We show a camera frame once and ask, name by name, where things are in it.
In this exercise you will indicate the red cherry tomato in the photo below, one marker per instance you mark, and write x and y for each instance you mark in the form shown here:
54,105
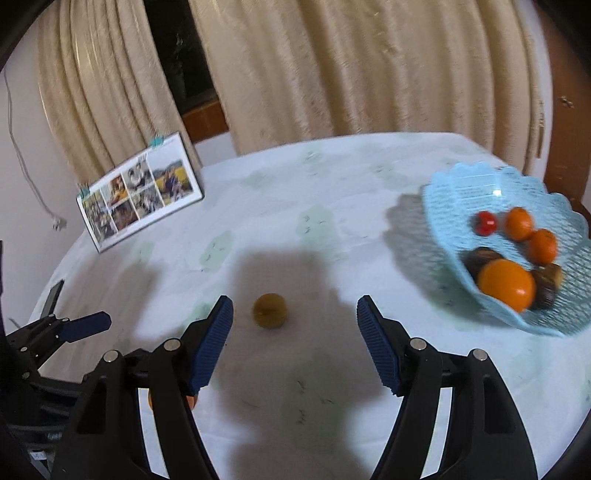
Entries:
486,223

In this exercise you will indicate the beige curtain panel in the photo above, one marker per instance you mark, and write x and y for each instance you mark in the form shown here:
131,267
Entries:
102,86
292,71

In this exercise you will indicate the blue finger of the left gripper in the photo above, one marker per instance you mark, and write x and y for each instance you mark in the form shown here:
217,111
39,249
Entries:
78,329

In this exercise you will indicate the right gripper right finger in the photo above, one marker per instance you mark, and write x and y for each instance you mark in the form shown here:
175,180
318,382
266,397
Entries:
486,438

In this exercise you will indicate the large orange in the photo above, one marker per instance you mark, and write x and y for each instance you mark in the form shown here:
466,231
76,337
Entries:
508,282

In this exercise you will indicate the small brown kiwi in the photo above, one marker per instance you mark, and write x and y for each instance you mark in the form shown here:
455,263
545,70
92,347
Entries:
554,273

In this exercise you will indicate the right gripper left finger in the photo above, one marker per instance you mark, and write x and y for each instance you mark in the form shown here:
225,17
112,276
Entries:
103,438

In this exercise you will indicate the floral white tablecloth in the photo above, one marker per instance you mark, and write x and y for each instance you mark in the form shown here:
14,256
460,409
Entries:
321,224

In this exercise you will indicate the wooden door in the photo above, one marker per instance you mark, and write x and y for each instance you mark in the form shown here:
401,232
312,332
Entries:
568,170

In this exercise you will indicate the photo collage board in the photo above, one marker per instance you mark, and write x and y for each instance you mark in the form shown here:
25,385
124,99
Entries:
142,190

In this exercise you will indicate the light blue lattice basket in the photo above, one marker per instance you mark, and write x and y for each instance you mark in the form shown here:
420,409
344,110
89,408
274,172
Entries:
452,201

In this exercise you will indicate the yellowish longan fruit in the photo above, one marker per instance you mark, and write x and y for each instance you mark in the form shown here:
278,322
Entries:
270,311

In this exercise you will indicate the beige curtain right panel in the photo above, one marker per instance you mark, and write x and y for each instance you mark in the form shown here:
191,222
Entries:
292,71

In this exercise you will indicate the dark passion fruit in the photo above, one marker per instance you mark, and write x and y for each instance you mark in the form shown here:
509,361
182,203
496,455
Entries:
546,291
476,259

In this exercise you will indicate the beige curtain left panel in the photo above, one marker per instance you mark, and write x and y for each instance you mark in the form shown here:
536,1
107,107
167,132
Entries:
102,86

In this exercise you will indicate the small orange tangerine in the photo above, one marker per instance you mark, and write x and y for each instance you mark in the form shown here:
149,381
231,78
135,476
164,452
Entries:
518,224

